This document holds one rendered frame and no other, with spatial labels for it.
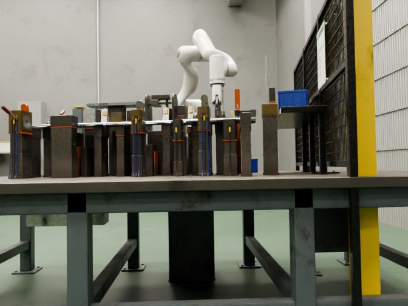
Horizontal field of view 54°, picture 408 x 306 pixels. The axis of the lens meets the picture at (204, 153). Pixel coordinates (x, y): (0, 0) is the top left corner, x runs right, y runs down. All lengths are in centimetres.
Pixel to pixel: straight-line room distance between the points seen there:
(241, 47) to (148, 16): 268
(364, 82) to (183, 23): 994
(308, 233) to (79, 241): 86
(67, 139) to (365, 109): 146
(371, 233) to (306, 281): 34
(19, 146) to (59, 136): 22
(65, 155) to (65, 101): 927
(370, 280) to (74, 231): 117
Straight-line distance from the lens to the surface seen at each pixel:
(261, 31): 1163
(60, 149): 225
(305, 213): 159
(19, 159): 232
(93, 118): 253
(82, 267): 161
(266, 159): 205
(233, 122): 199
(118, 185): 150
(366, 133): 175
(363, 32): 182
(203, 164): 199
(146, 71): 1120
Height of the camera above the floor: 75
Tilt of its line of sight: 2 degrees up
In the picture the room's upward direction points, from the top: 1 degrees counter-clockwise
